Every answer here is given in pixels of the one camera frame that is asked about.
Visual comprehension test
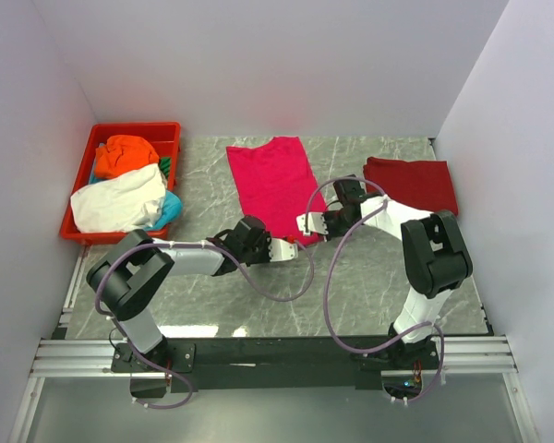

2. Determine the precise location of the bright pink t-shirt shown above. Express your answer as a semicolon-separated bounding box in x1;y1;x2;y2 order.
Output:
226;137;326;246

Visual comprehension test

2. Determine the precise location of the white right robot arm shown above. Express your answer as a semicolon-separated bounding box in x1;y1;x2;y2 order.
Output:
322;174;473;368

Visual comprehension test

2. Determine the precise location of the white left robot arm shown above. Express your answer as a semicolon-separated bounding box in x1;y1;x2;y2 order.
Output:
86;216;272;371

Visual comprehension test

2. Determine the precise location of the light blue t-shirt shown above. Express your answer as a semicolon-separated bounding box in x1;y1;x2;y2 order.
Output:
144;190;183;231

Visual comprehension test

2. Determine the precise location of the folded dark red t-shirt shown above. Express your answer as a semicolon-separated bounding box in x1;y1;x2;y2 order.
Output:
363;157;459;216

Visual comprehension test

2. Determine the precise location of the green t-shirt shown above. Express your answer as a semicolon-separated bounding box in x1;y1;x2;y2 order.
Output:
159;157;172;177

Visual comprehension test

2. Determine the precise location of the white t-shirt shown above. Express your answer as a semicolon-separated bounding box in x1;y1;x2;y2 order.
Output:
70;164;166;233

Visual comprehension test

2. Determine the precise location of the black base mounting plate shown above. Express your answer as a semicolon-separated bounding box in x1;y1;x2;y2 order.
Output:
110;335;442;399

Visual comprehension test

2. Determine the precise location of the orange t-shirt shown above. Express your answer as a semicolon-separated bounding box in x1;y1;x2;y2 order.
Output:
94;135;160;179

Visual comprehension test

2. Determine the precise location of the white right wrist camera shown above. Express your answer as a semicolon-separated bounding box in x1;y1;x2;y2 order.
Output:
295;212;328;236

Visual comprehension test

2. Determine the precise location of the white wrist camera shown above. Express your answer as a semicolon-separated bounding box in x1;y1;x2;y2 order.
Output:
268;237;299;263
295;212;328;236

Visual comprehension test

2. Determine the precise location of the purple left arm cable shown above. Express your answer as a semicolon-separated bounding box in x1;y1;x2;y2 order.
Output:
94;234;315;410

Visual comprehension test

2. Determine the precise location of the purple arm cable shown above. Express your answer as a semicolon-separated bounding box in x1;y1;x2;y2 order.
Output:
304;174;445;406
94;234;315;410

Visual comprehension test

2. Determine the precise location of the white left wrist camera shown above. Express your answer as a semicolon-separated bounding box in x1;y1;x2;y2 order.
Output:
268;237;299;263

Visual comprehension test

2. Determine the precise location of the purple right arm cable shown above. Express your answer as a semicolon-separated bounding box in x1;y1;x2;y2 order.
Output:
304;174;445;406

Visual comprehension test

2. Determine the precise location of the aluminium extrusion rail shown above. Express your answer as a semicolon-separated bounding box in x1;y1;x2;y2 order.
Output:
30;336;518;378

